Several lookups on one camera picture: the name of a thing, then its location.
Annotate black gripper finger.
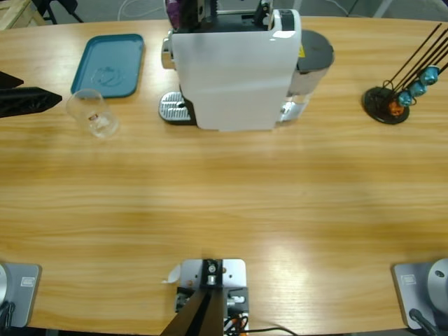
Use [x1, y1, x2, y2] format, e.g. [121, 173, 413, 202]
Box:
[180, 0, 203, 32]
[0, 71, 25, 90]
[0, 87, 63, 118]

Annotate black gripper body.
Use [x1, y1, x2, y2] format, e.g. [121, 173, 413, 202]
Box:
[202, 0, 220, 18]

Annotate purple coffee capsule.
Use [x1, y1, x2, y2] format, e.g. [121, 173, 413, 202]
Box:
[166, 0, 183, 27]

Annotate silver grey machine lid lever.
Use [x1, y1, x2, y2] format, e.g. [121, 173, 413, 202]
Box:
[254, 0, 273, 25]

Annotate clear drinking glass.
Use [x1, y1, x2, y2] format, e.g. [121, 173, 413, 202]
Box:
[65, 88, 120, 139]

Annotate white capsule coffee machine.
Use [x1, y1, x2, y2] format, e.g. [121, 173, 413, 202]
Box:
[161, 8, 302, 133]

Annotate light wooden crate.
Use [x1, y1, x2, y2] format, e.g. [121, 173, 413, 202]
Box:
[0, 0, 45, 31]

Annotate teal plastic tray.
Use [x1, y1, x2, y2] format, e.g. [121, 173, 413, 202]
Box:
[69, 33, 146, 99]

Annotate black stand legs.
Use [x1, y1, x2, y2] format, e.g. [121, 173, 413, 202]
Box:
[34, 0, 85, 24]

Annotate metal grate drip tray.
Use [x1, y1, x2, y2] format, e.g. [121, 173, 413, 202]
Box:
[159, 90, 197, 126]

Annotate clear water tank dark lid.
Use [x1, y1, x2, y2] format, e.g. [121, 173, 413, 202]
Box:
[279, 29, 335, 123]

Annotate white paper tag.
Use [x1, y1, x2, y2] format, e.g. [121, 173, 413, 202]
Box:
[161, 264, 182, 284]

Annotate thin white cable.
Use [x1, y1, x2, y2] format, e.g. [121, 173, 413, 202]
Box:
[328, 0, 351, 17]

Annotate grey metal frame leg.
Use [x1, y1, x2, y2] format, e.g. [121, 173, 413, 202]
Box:
[372, 0, 393, 18]

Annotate black wire capsule stand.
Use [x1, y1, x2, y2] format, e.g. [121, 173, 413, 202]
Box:
[362, 22, 448, 125]

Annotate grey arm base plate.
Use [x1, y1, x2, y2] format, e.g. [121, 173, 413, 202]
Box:
[391, 258, 448, 330]
[0, 262, 43, 328]

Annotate thick black base cable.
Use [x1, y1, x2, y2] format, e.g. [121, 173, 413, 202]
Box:
[0, 300, 17, 330]
[408, 307, 438, 336]

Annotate white mount block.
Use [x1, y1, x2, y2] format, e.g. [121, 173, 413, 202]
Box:
[174, 258, 250, 336]

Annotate dark aluminium post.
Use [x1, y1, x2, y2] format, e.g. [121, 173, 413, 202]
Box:
[160, 258, 225, 336]

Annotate orange cable connector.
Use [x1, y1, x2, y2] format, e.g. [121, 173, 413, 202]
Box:
[223, 313, 249, 332]

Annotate thin black cable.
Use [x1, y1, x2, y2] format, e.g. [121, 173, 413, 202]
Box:
[244, 326, 298, 336]

